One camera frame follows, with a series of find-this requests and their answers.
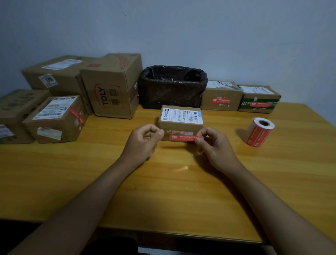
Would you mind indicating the person's right hand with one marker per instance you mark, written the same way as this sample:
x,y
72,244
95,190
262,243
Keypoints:
x,y
219,151

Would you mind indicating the person's left hand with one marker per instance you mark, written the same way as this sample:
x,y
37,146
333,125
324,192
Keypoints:
x,y
139,147

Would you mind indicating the person's left thumb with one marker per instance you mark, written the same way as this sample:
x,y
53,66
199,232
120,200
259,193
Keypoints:
x,y
156,134

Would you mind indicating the person's right thumb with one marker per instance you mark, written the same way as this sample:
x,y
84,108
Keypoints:
x,y
201,141

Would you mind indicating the red rectangular sticker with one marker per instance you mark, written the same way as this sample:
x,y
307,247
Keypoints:
x,y
182,138

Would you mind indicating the small cardboard parcel box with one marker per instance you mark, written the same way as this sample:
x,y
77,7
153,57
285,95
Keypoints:
x,y
181,126

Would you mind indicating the person's right forearm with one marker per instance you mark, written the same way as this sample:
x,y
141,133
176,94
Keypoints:
x,y
273,212

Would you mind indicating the person's left forearm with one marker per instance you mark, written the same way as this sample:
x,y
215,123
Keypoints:
x,y
78,207

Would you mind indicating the bin with black bag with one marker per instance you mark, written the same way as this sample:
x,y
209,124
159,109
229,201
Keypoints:
x,y
172,89

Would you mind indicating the cardboard box with red sticker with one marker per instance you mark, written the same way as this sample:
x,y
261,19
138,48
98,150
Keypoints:
x,y
221,96

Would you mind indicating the roll of red stickers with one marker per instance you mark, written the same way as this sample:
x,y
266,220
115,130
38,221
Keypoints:
x,y
258,134

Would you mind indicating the tall cardboard box red print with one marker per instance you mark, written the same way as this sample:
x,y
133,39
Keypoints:
x,y
110,89

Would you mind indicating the green printed cardboard box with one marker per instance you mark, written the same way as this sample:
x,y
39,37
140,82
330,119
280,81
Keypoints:
x,y
258,99

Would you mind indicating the cardboard box red tape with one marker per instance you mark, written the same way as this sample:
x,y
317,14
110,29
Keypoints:
x,y
56,120

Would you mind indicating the large flat cardboard box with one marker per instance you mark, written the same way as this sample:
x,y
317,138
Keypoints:
x,y
59,75

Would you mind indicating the worn olive cardboard box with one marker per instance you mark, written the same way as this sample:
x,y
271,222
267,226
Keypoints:
x,y
15,110

